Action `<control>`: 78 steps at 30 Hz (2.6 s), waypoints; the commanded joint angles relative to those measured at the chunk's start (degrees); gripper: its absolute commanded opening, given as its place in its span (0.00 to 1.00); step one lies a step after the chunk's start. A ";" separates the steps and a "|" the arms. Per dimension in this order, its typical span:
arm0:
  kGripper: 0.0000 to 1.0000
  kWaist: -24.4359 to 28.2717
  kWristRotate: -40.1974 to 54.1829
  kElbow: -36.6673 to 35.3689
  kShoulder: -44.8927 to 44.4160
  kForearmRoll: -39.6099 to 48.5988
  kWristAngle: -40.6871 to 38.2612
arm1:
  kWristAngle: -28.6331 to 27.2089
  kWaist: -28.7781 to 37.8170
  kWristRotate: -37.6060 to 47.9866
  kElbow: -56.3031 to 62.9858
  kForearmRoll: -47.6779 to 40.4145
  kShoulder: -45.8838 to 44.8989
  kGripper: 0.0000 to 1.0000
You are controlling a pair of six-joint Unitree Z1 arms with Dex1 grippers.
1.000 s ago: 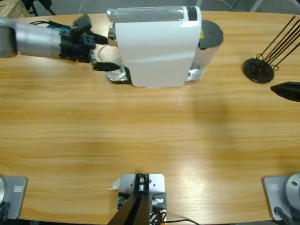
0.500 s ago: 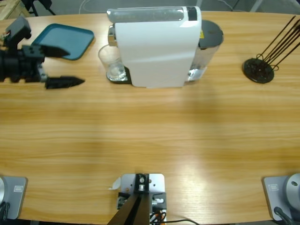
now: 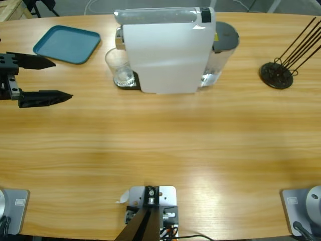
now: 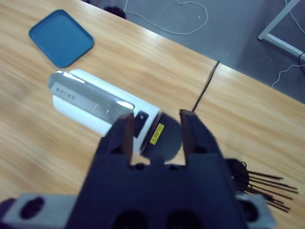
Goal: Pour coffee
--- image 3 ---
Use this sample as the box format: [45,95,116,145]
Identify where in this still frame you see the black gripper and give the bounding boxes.
[0,52,74,109]

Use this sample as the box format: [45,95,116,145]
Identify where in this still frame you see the clear glass cup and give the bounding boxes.
[104,47,135,88]

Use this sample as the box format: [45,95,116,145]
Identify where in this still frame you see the white capsule coffee machine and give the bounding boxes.
[113,6,240,96]

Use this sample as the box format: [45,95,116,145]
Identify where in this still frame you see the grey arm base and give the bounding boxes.
[280,185,321,237]
[0,188,30,235]

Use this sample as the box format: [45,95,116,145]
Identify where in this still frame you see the teal plastic tray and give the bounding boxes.
[32,24,102,66]

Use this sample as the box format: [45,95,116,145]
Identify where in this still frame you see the wooden crate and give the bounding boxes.
[0,0,33,22]

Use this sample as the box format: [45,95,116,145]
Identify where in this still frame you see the white paper tab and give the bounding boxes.
[115,190,130,204]

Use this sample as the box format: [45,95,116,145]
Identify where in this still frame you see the black capsule holder with rods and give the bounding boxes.
[259,17,321,90]

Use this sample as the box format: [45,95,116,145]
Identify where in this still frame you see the grey metal pole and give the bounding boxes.
[266,0,282,13]

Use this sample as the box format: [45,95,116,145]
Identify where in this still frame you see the black chair frame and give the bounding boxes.
[25,0,61,18]

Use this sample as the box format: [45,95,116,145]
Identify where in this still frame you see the white floor cable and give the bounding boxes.
[84,0,118,15]

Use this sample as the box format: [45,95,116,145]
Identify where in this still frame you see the black base cable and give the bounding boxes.
[292,220,315,241]
[0,216,11,236]

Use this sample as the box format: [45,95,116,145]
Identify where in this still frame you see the orange cable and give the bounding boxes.
[160,224,178,238]

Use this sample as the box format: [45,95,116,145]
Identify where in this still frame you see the black camera mount cable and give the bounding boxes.
[175,234,214,241]

